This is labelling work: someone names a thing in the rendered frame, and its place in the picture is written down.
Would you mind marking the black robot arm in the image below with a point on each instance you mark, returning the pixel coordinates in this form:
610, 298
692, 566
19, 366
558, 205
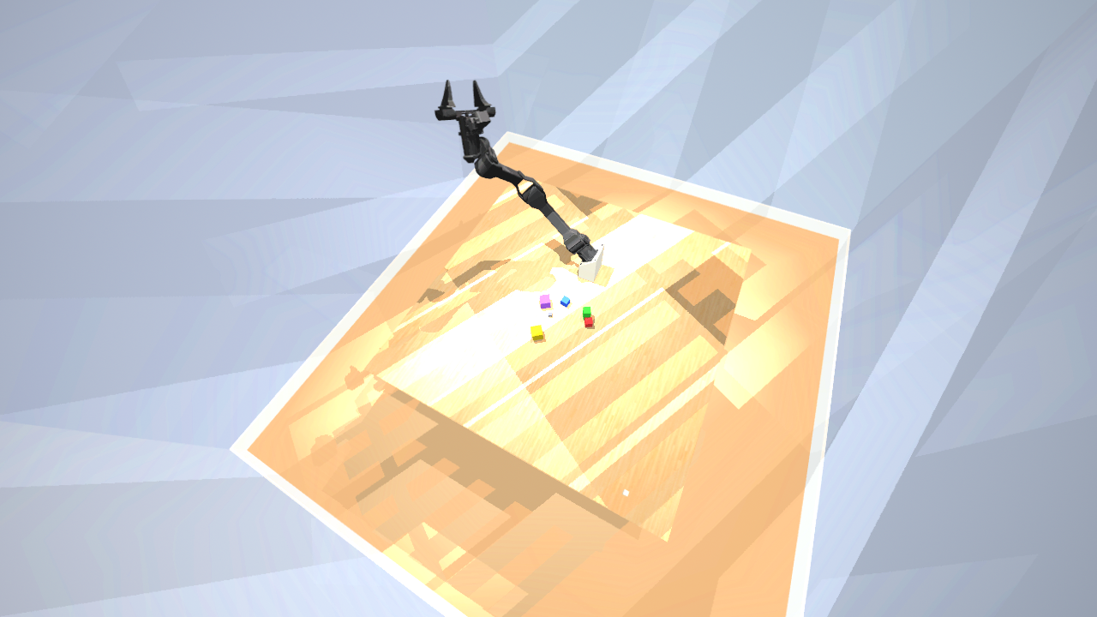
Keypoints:
488, 166

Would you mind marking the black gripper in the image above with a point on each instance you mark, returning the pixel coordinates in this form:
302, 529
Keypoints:
446, 111

